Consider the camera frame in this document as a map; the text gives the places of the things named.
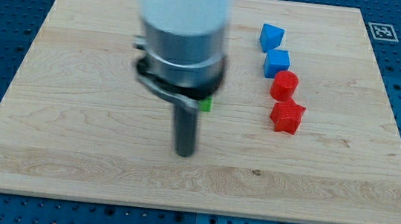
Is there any black pusher mount bracket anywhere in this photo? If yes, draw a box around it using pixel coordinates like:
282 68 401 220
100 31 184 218
126 35 229 114

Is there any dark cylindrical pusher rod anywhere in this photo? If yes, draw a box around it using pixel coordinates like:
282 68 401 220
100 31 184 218
173 105 198 157

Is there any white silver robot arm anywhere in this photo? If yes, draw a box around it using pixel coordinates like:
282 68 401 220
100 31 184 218
134 0 231 157

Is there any green block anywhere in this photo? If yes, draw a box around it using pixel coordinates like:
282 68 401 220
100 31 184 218
198 96 212 112

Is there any blue cube block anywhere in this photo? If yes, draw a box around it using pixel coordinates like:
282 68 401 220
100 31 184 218
264 50 291 79

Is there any red cylinder block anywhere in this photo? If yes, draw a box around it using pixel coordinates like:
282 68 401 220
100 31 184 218
270 70 299 102

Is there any red star block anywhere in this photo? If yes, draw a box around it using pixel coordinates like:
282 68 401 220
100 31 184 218
270 99 306 135

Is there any blue triangular block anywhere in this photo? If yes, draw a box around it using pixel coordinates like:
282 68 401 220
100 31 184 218
259 23 285 53

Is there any light wooden board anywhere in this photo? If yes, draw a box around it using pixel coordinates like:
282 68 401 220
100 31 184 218
0 0 401 224

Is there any white fiducial marker tag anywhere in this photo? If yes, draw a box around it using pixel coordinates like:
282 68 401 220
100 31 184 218
368 22 399 42

